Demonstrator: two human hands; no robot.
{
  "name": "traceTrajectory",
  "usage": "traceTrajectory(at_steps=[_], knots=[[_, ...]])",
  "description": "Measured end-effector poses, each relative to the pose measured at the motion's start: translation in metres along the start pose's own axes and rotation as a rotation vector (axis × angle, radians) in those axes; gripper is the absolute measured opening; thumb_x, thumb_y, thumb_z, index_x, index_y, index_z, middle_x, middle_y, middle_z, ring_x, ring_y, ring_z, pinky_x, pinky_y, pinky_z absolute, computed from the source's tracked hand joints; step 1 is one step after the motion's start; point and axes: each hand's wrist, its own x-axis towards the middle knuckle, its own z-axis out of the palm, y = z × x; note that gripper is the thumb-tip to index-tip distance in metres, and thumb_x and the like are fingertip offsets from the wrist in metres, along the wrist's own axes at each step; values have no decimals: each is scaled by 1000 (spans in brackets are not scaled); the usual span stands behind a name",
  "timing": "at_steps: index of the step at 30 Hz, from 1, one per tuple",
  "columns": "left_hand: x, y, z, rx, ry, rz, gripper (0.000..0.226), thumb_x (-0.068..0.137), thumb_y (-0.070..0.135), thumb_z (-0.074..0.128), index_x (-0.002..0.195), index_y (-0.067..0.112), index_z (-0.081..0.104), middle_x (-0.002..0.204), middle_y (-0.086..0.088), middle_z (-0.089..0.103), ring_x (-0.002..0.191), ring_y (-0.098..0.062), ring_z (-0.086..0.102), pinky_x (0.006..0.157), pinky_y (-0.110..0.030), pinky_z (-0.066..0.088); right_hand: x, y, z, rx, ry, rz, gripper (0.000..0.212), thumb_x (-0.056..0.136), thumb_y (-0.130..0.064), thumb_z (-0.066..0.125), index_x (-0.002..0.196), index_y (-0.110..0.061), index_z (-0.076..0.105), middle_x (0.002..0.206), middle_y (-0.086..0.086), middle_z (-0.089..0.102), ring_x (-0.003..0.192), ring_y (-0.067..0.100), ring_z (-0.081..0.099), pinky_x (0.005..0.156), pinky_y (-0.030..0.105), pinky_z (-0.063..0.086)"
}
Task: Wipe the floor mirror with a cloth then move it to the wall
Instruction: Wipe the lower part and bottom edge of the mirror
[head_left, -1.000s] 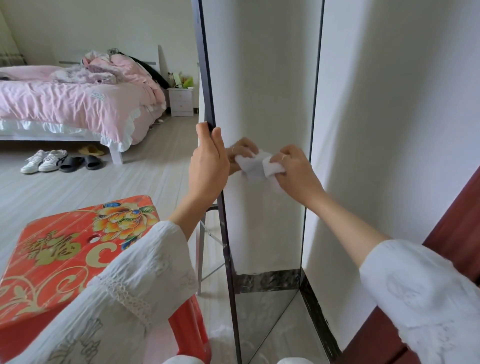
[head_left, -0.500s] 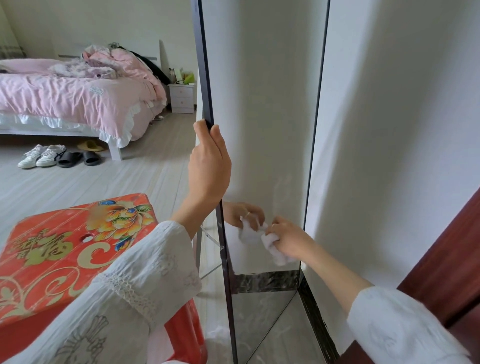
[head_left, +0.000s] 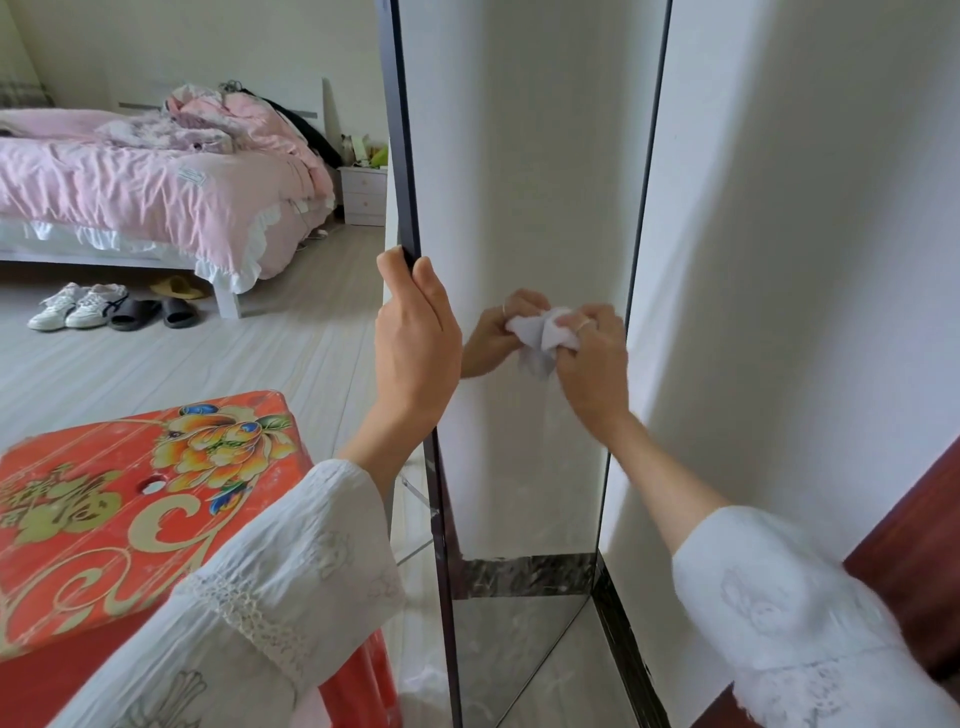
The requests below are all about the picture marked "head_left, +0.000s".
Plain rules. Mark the person's left hand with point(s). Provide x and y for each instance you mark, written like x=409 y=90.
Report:
x=416 y=352

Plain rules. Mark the person's right hand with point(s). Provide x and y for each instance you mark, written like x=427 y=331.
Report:
x=600 y=375

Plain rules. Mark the white wiping cloth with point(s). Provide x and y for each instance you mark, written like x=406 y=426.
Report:
x=559 y=334

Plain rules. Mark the black-framed mirror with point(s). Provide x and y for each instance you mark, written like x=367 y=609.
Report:
x=525 y=187

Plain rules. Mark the person's left forearm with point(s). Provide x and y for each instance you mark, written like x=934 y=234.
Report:
x=300 y=570

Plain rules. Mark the person's right forearm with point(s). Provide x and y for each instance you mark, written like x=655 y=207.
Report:
x=765 y=600

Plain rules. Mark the white nightstand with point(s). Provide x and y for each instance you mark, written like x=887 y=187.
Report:
x=364 y=195

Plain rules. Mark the black garment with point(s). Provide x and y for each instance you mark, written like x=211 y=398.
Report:
x=315 y=139

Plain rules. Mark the black slipper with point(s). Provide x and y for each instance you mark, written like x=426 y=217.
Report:
x=180 y=313
x=135 y=315

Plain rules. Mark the yellow slippers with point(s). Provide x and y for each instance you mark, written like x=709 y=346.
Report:
x=176 y=287

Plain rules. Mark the dark marble skirting board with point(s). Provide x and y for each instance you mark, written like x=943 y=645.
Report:
x=630 y=652

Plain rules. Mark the pink padded jacket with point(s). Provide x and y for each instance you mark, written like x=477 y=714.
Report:
x=240 y=120

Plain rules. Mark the purple white fuzzy garment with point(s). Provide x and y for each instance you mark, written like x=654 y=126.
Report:
x=165 y=136

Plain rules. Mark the red floral plastic stool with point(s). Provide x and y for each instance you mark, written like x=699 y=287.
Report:
x=112 y=540

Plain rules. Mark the grey cream striped curtain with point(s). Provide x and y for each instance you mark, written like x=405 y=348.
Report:
x=22 y=67

